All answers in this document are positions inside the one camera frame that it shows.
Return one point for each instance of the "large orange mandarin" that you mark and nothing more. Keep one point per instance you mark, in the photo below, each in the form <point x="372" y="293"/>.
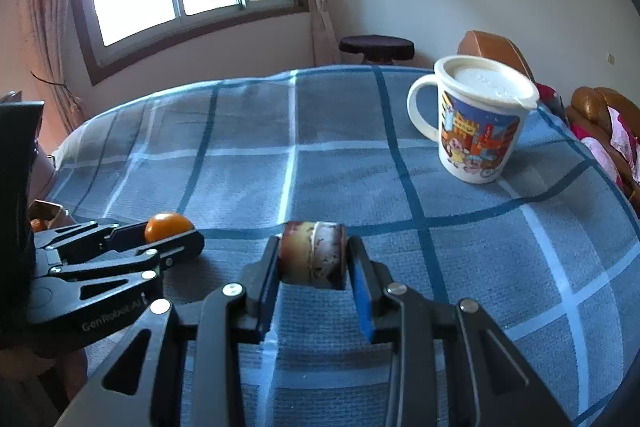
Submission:
<point x="39" y="225"/>

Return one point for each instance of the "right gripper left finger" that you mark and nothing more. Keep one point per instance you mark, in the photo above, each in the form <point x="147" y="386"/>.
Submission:
<point x="237" y="312"/>

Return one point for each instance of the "pink floral cushion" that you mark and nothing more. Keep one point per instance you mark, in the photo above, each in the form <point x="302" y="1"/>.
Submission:
<point x="613" y="145"/>

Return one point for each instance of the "pink metal tin box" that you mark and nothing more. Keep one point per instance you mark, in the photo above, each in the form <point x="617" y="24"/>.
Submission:
<point x="55" y="214"/>

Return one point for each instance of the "cut sugarcane piece small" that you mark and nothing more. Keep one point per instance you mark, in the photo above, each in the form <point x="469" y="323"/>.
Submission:
<point x="313" y="254"/>

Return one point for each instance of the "brown leather armchair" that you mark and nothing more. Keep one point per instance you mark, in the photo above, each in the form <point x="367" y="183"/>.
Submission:
<point x="495" y="47"/>

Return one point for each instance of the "blue plaid tablecloth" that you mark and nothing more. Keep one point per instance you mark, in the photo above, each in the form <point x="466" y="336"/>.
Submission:
<point x="550" y="249"/>

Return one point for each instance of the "pink curtain left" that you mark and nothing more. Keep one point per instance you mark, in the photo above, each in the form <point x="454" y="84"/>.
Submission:
<point x="44" y="26"/>

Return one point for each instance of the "small orange mandarin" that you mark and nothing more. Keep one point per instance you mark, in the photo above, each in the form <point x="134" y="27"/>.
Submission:
<point x="164" y="225"/>

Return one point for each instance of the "white cartoon mug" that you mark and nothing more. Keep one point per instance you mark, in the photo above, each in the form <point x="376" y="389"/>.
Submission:
<point x="482" y="106"/>

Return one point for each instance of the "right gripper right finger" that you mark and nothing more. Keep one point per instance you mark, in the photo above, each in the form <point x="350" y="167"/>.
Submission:
<point x="394" y="313"/>

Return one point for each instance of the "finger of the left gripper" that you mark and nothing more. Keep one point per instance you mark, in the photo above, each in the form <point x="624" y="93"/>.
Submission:
<point x="83" y="242"/>
<point x="159" y="256"/>

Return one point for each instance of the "brown leather sofa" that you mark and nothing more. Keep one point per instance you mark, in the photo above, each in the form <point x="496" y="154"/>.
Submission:
<point x="589" y="100"/>

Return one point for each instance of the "person's hand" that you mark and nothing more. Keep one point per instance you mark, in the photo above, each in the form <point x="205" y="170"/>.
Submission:
<point x="35" y="391"/>

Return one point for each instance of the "black round stool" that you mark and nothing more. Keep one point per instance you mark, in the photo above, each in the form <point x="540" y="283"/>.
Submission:
<point x="378" y="49"/>

